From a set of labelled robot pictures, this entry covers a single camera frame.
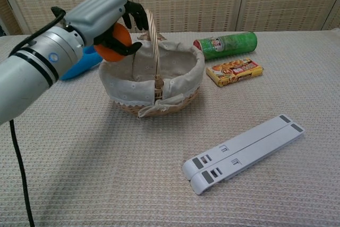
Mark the orange fruit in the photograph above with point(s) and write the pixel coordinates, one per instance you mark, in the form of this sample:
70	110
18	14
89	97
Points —
114	43

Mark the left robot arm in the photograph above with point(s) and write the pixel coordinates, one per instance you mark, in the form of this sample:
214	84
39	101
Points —
34	65

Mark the fabric-lined wicker basket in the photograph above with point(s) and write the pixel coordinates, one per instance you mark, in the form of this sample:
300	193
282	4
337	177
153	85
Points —
154	75

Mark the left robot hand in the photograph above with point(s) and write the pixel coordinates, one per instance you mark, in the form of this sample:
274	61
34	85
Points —
99	22

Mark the yellow orange snack box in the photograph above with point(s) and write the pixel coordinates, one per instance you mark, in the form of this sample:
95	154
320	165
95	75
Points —
235	71

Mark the blue detergent bottle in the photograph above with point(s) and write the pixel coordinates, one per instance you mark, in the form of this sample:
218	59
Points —
79	63

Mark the white folding laptop stand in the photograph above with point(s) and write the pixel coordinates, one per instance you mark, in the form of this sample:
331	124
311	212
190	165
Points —
244	154

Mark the beige woven tablecloth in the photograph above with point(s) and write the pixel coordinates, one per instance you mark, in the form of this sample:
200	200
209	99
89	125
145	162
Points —
170	136

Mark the green chips can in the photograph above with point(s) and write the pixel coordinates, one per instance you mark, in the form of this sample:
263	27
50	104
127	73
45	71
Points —
225	45

